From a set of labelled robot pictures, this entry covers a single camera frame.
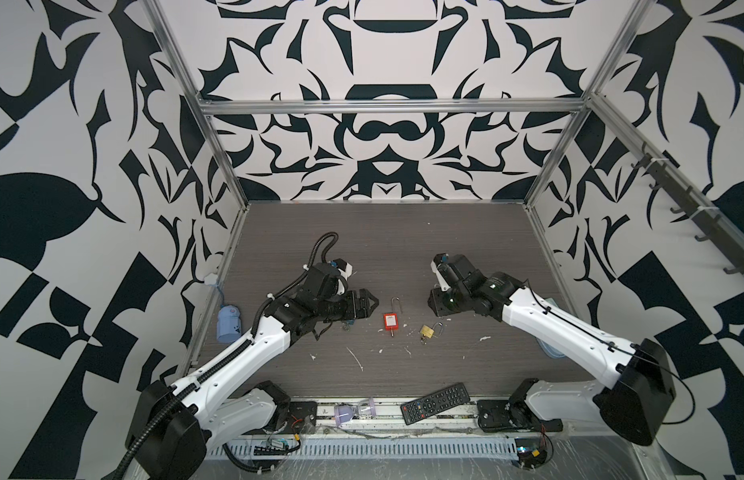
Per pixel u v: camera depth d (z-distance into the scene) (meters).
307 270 0.60
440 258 0.74
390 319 0.89
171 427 0.38
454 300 0.67
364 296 0.70
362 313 0.69
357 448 0.71
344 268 0.74
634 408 0.39
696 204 0.59
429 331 0.88
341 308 0.68
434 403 0.76
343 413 0.73
